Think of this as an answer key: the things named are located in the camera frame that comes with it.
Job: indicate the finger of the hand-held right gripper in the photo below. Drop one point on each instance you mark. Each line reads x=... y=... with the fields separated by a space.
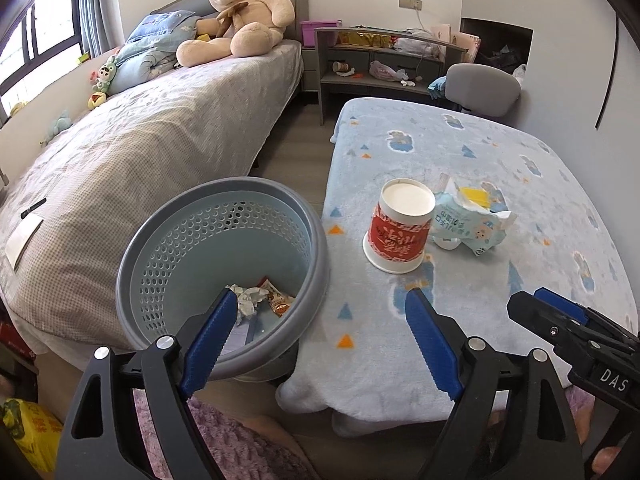
x=540 y=315
x=560 y=302

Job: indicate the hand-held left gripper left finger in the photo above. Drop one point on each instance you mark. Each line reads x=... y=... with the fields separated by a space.
x=207 y=345

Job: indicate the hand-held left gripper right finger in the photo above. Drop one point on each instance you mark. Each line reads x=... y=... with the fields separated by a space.
x=432 y=345

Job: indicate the red white snack wrapper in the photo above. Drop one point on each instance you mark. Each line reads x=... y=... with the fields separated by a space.
x=275 y=300

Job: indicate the grey perforated trash bin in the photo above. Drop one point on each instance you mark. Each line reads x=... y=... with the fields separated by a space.
x=145 y=270

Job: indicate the red paper cup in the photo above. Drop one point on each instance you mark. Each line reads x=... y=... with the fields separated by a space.
x=395 y=240

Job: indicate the blue white plastic pack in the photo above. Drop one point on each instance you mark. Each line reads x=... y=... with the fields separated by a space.
x=465 y=225

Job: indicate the person's right hand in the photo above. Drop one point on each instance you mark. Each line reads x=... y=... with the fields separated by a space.
x=612 y=462

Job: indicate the yellow plastic bag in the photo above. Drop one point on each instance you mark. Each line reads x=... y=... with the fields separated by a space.
x=32 y=432

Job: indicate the grey checked bed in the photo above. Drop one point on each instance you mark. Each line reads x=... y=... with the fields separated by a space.
x=150 y=155

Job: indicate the white paper sheet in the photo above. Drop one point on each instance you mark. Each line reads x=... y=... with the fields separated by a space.
x=22 y=242

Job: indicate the black pen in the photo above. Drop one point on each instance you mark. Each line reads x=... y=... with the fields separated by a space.
x=33 y=208

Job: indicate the grey office chair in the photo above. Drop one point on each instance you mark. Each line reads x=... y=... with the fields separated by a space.
x=482 y=87

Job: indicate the blue cloth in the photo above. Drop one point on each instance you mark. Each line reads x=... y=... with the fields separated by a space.
x=438 y=87

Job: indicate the blue plush toy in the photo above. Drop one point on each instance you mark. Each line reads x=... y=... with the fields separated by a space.
x=57 y=127

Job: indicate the yellow plush toy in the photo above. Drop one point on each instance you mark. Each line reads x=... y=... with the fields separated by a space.
x=96 y=101

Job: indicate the grey desk shelf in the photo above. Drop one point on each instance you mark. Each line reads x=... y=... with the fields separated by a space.
x=360 y=81

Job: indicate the pink gift bag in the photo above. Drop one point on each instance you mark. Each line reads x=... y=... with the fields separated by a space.
x=465 y=42

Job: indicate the pink plastic bag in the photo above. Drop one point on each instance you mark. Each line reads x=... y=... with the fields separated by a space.
x=387 y=71

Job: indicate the blue folded quilt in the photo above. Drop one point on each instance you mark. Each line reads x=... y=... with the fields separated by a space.
x=140 y=67

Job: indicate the green white plush toy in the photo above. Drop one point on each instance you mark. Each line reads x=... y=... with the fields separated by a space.
x=105 y=75

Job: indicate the small lying paper cup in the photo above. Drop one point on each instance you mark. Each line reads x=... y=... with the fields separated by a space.
x=342 y=67

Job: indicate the white plastic bag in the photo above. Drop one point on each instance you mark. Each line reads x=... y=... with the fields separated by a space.
x=417 y=44

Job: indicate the white wardrobe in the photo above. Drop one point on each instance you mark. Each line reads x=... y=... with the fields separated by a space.
x=550 y=0

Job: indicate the small yellow sill plush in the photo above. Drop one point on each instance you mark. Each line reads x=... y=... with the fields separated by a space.
x=18 y=108

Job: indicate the gold foil packages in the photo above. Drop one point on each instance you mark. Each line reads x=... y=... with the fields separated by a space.
x=365 y=39

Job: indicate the blue pillow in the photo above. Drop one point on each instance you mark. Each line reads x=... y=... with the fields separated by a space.
x=160 y=24

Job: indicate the large beige teddy bear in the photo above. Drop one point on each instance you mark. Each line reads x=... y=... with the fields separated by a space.
x=250 y=20

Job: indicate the pink storage box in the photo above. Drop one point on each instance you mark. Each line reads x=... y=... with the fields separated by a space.
x=317 y=34

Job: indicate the window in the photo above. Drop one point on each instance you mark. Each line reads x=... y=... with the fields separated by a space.
x=50 y=25

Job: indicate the grey curtain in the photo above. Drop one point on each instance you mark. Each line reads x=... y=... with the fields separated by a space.
x=97 y=5

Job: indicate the wall socket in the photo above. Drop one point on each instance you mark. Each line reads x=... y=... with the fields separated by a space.
x=410 y=3

